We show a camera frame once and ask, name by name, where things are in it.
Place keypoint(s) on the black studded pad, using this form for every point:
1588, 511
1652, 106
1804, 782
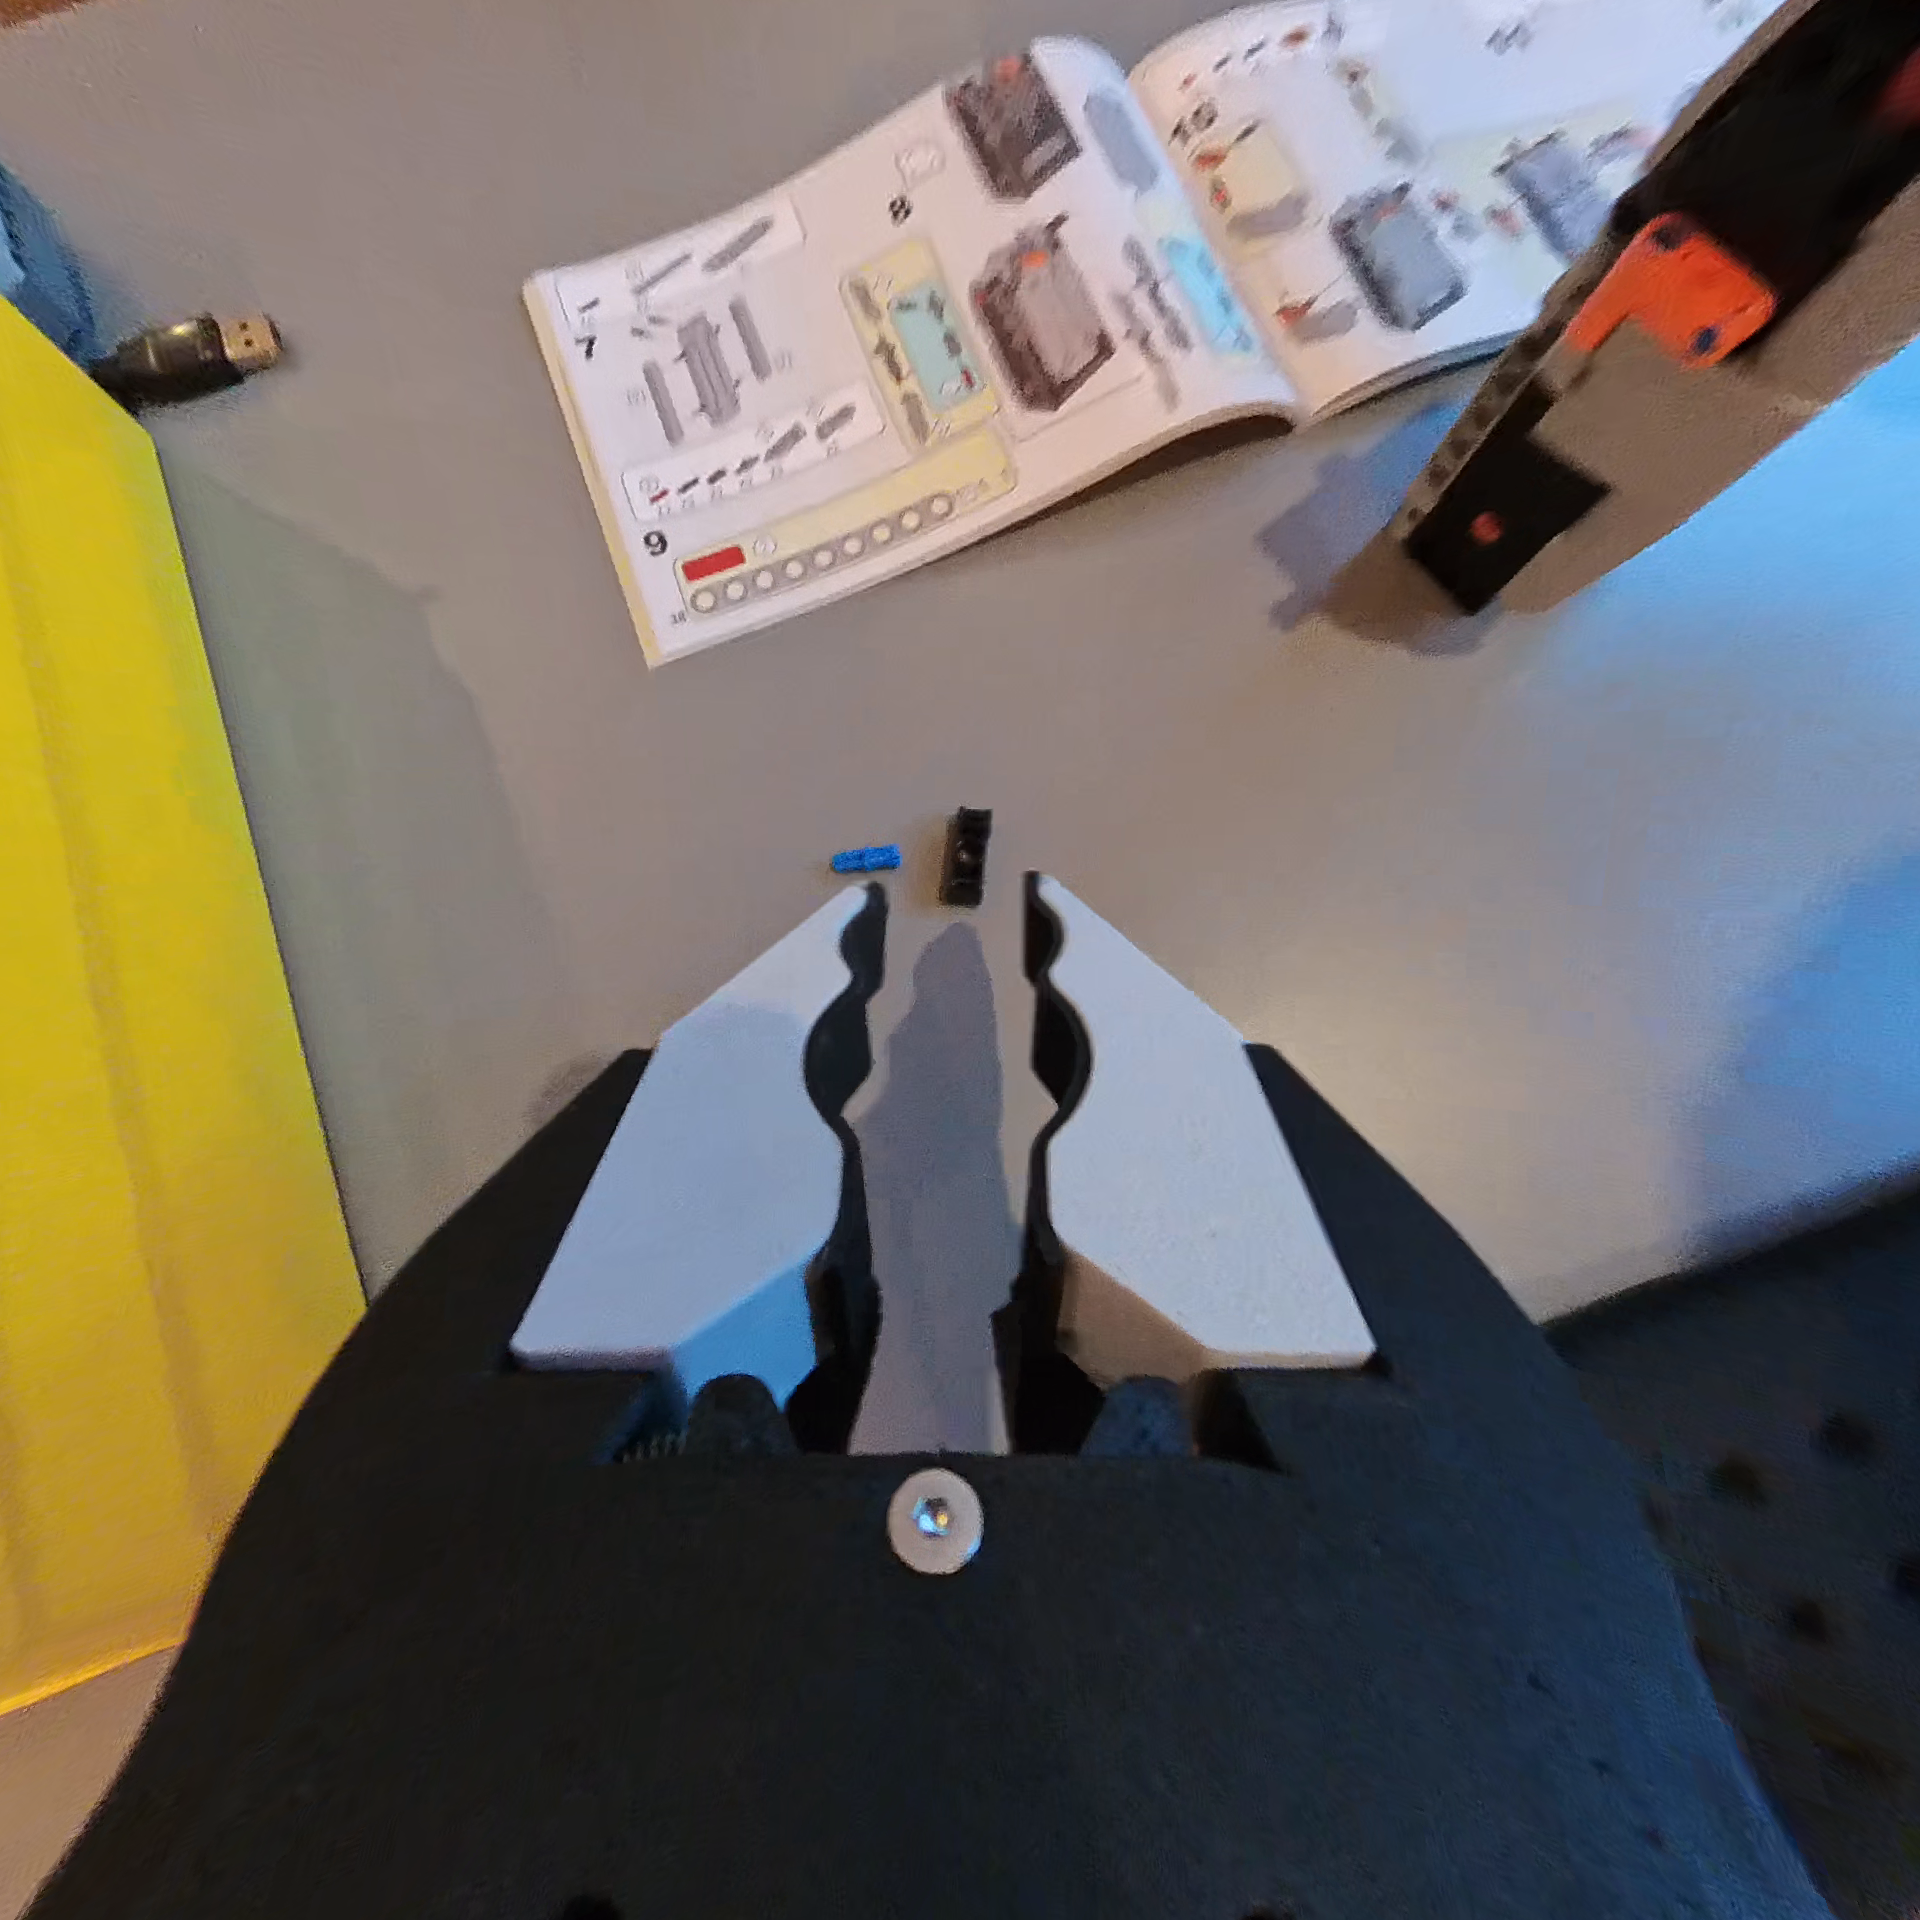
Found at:
1801, 1500

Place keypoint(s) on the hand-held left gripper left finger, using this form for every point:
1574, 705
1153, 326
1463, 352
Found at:
704, 1200

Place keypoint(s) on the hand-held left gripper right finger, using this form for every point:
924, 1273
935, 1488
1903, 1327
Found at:
1200, 1200

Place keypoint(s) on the small blue pin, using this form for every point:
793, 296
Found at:
867, 860

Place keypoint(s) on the yellow plastic bin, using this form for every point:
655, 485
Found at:
120, 974

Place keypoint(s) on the black USB plug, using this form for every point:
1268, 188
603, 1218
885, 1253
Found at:
164, 361

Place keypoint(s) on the grey toy robot model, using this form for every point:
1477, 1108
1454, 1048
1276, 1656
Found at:
1651, 405

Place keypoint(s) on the small black connector piece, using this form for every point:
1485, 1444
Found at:
964, 863

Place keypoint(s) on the blue grey battery box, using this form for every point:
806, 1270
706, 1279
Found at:
30, 255

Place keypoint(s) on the grey desk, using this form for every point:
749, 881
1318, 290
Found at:
1351, 901

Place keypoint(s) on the instruction booklet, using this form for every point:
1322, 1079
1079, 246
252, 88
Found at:
811, 451

